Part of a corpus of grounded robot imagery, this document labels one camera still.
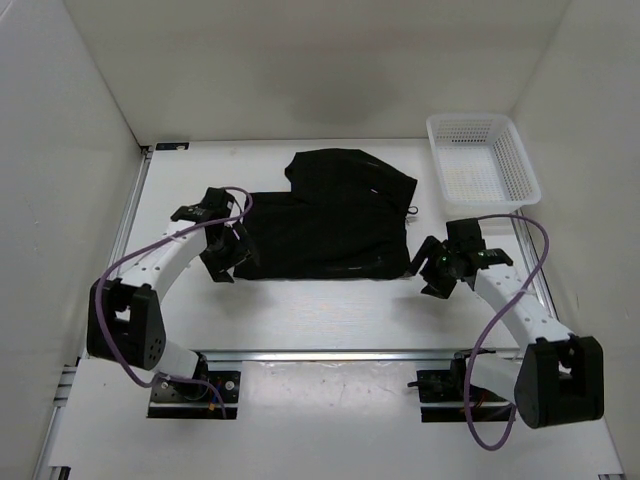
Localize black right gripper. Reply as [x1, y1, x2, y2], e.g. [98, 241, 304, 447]
[400, 235, 460, 299]

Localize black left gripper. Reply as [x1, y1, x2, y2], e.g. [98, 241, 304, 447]
[199, 221, 260, 284]

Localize black shorts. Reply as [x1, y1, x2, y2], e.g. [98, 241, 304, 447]
[234, 148, 418, 280]

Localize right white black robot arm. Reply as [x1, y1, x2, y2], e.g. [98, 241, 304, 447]
[407, 236, 604, 429]

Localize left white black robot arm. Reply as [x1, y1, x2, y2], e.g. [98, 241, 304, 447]
[87, 220, 258, 400]

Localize white perforated plastic basket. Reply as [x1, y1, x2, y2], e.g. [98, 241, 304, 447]
[426, 113, 542, 218]

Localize small dark corner label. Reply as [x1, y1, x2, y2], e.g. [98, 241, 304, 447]
[155, 142, 190, 151]

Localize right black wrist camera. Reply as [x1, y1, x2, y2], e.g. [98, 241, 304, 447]
[446, 218, 513, 269]

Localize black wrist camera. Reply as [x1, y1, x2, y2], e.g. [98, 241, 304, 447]
[170, 187, 235, 224]
[446, 218, 513, 269]

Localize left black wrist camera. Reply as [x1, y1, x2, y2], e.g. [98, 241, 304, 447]
[170, 187, 235, 224]

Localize silver aluminium table rail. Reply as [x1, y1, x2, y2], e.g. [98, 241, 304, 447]
[79, 144, 569, 364]

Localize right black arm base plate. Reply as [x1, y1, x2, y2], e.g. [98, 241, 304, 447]
[407, 369, 510, 424]

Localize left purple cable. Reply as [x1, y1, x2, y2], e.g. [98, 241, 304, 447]
[97, 186, 254, 419]

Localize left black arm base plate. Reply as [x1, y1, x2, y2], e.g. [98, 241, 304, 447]
[147, 364, 242, 421]

